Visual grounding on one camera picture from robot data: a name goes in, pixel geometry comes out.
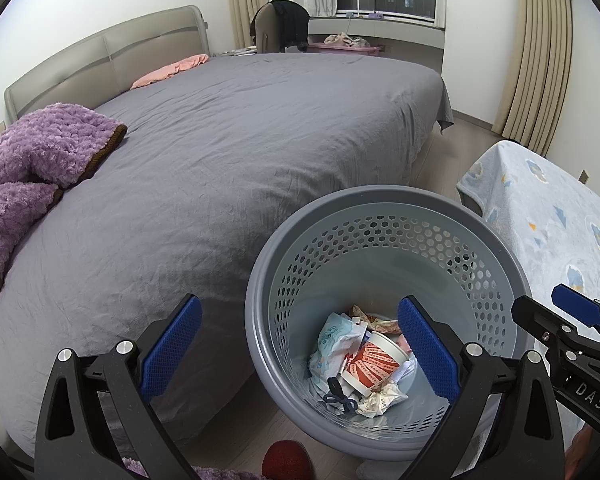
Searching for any bed with grey sheet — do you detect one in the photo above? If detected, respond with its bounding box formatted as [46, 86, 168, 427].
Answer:
[0, 51, 455, 461]

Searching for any small black item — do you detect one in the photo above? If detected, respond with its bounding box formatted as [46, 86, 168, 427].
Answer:
[322, 375, 361, 413]

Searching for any person's right forearm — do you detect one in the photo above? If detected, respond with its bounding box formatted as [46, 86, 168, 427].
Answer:
[562, 422, 600, 480]

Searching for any pink plastic bin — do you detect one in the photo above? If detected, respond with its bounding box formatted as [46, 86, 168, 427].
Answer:
[307, 40, 385, 56]

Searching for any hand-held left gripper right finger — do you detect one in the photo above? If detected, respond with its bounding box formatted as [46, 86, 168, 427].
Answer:
[397, 295, 566, 480]

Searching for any purple fleece blanket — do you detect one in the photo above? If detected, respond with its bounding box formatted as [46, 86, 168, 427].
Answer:
[0, 103, 128, 328]

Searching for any beige curtain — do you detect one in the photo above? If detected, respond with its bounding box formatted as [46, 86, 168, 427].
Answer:
[225, 0, 270, 51]
[492, 0, 573, 156]

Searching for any pile of light clothes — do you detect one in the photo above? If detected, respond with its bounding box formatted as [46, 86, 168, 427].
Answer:
[324, 32, 370, 48]

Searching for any purple fleece clothing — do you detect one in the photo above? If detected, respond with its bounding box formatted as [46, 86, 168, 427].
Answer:
[120, 455, 263, 480]

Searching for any black garment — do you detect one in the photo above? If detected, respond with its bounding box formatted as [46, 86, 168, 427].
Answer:
[271, 0, 311, 52]

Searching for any white tissue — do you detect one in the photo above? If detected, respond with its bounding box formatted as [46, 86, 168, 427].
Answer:
[357, 382, 410, 417]

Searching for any white blue plastic wrapper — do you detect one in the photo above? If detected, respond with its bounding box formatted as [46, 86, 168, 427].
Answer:
[309, 312, 368, 386]

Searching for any red striped paper cup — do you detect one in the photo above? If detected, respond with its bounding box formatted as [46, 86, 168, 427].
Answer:
[342, 331, 410, 396]

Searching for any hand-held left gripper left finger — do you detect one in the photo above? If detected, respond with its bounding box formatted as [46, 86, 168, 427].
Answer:
[34, 294, 203, 480]

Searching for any pink pillow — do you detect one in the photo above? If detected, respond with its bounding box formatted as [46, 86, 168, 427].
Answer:
[130, 54, 210, 91]

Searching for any beige padded headboard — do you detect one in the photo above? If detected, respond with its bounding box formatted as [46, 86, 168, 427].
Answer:
[4, 5, 211, 123]

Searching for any red slipper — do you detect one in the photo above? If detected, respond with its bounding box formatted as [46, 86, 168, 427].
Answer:
[261, 440, 313, 480]

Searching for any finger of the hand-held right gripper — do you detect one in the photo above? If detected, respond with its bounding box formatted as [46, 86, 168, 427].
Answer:
[511, 295, 578, 348]
[551, 284, 600, 343]

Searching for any grey perforated plastic basket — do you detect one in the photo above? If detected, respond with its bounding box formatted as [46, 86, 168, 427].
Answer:
[245, 185, 536, 462]

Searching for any white bay window sill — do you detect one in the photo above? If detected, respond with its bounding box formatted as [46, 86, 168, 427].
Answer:
[307, 12, 446, 76]

